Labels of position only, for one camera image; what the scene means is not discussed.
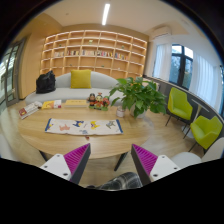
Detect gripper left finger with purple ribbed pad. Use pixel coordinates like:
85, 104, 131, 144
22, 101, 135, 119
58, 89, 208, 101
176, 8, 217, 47
41, 144, 91, 184

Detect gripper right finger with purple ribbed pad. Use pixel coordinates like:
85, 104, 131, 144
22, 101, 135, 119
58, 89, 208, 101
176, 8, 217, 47
131, 144, 179, 185

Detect white patterned towel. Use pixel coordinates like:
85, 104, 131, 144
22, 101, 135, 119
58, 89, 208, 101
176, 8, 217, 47
45, 118, 123, 136

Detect plaid fabric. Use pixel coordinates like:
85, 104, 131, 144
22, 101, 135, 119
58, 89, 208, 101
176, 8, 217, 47
88, 172, 142, 191

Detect white chair right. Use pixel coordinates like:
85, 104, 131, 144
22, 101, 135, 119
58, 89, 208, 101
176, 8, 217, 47
170, 137, 224, 170

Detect round wooden table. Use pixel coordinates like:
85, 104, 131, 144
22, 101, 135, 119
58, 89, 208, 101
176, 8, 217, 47
18, 106, 153, 167

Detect white cup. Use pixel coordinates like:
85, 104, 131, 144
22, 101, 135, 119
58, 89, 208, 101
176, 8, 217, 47
116, 106, 125, 117

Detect yellow red book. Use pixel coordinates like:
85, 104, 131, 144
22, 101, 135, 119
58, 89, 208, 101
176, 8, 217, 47
42, 100, 62, 109

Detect lime green chair near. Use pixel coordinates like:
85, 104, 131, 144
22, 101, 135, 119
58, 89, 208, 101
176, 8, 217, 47
190, 116, 223, 150

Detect lime green chair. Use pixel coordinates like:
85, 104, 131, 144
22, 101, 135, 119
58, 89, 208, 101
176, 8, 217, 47
167, 87, 193, 124
190, 116, 223, 150

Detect lime green chair far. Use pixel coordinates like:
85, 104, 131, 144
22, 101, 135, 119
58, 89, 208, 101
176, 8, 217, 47
167, 87, 193, 124

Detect colourful toy figurines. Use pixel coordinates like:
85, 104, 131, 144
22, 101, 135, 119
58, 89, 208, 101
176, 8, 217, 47
87, 93, 110, 111

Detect white red magazine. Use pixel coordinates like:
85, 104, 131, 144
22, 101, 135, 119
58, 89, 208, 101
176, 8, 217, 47
19, 101, 42, 119

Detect green potted plant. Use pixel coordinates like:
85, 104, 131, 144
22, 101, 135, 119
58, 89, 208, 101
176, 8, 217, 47
109, 77, 166, 118

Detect black bag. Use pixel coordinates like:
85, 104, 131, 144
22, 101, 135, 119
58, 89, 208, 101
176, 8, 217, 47
36, 70, 56, 94

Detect grey sofa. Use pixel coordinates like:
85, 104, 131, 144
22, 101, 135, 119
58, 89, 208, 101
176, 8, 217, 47
25, 71, 117, 104

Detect yellow cushion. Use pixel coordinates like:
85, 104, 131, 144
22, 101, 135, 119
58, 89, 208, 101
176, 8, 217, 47
71, 70, 91, 89

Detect white curtain left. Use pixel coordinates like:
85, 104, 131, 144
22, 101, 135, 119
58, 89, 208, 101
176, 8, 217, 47
153, 43, 172, 81

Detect white curtain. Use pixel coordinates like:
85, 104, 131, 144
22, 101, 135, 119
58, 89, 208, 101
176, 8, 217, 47
189, 53, 222, 111
153, 43, 172, 81

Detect white curtain right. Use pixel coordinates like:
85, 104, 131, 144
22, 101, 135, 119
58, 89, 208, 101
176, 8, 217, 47
189, 53, 222, 111

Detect glass door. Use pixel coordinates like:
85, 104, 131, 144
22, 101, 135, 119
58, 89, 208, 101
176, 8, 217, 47
0, 38, 26, 106

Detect air conditioner unit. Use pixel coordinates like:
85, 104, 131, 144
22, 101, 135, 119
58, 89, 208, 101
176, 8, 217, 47
153, 27, 171, 38

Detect ceiling light strip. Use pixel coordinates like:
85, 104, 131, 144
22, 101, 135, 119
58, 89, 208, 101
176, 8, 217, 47
102, 3, 110, 25

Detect window with dark frame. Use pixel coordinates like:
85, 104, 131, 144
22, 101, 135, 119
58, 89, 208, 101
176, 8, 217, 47
169, 44, 193, 90

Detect wooden bookshelf wall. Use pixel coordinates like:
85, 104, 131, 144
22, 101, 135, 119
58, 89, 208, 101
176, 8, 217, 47
40, 30, 147, 79

